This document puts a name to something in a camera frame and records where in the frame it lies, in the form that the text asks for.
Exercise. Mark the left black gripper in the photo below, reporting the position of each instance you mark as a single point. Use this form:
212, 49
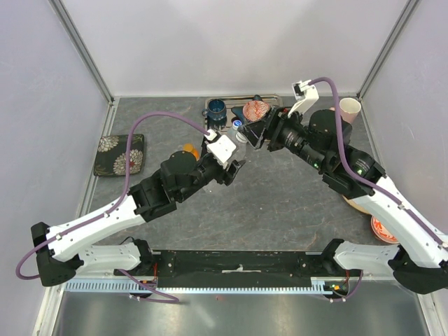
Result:
225, 176

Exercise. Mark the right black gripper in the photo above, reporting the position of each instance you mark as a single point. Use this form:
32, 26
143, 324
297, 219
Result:
278, 121

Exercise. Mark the clear unlabelled water bottle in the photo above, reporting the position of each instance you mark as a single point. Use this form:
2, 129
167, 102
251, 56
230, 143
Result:
240, 143

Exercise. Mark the labelled water bottle blue cap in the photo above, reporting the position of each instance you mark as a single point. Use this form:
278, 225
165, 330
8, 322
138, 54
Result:
236, 124

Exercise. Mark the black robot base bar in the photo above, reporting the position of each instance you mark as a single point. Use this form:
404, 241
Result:
240, 269

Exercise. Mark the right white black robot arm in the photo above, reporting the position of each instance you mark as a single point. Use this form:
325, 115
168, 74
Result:
419, 260

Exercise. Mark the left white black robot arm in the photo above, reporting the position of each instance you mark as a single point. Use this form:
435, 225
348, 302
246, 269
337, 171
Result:
67, 250

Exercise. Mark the orange juice bottle left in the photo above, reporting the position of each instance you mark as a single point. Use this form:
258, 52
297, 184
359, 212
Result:
190, 148

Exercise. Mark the red patterned small bowl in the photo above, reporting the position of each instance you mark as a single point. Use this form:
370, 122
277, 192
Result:
255, 110

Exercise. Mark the blue star shaped dish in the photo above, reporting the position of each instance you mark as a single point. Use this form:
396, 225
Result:
237, 103

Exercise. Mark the silver metal tray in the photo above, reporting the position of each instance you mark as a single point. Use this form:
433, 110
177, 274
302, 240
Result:
224, 125

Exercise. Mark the dark blue ceramic mug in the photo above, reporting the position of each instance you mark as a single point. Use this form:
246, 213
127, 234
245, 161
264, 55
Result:
215, 110

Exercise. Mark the pink ceramic mug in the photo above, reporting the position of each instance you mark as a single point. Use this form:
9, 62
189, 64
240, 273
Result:
349, 109

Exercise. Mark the beige bird painted plate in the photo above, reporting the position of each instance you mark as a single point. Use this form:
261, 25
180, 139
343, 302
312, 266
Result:
356, 206

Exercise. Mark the black floral square plate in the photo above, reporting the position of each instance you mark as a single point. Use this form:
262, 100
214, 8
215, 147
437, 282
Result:
110, 160

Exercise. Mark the red floral small bowl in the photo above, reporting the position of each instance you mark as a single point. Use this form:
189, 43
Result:
381, 232

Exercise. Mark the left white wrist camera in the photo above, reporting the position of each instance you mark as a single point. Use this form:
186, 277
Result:
220, 146

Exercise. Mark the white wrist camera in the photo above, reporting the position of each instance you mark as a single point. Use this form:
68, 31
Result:
306, 95
220, 146

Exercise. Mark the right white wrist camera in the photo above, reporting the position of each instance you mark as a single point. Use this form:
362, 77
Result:
306, 95

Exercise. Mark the white slotted cable duct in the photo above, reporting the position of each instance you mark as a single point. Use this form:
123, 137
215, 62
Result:
129, 286

